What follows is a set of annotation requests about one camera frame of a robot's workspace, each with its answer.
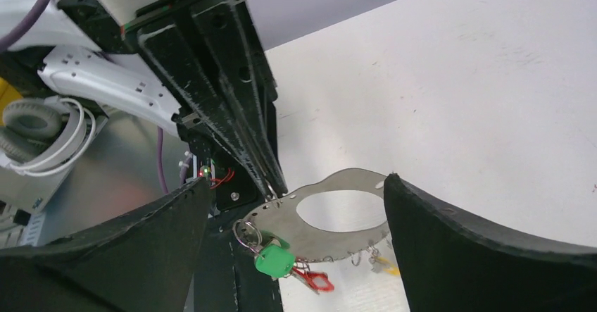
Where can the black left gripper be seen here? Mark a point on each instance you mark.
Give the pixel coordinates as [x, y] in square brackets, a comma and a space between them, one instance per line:
[211, 72]

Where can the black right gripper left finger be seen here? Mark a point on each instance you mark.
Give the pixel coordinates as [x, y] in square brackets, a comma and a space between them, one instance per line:
[143, 260]

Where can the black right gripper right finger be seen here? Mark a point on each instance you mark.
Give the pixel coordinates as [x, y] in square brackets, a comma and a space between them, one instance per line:
[453, 260]

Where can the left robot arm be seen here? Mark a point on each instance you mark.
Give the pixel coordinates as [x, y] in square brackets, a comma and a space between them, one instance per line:
[44, 54]

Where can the white headphones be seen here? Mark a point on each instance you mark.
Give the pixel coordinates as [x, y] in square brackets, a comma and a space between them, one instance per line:
[45, 137]

